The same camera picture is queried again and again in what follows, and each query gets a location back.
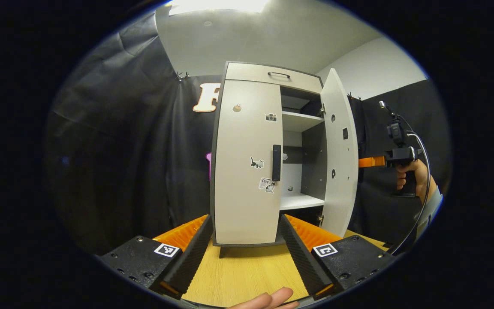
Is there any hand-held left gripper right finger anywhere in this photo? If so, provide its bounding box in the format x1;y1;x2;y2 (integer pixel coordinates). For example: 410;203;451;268
279;214;395;301

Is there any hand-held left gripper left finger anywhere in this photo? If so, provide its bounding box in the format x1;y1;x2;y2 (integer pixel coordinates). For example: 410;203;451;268
97;214;214;300

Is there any beige shoe cabinet door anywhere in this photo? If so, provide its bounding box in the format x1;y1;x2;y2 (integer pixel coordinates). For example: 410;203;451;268
319;68;360;239
213;79;283;246

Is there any beige double-door shoe cabinet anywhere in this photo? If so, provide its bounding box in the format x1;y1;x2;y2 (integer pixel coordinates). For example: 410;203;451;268
210;61;360;258

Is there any beige cabinet drawer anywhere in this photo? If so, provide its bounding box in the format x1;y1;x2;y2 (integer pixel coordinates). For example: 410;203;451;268
225;62;324;95

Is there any black backdrop cloth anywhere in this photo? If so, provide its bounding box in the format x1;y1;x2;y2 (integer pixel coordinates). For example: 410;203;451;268
45;11;451;258

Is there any ceiling light panel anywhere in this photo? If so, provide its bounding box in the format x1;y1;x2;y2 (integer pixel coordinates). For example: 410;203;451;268
168;0;270;16

